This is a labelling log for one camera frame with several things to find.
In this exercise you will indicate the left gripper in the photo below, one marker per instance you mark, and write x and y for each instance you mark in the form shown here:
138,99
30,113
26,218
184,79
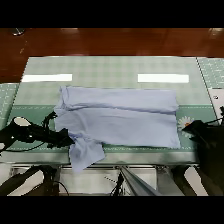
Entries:
61,137

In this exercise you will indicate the light blue T-shirt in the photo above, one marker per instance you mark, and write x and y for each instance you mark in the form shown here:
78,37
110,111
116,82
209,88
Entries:
123,120

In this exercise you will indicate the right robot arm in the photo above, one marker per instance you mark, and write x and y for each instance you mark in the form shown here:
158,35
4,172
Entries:
208,150

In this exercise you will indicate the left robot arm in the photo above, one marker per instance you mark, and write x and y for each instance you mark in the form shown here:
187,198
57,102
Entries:
20,131

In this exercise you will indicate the silver frame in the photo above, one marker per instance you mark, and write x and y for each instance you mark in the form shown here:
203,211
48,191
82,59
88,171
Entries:
140,186

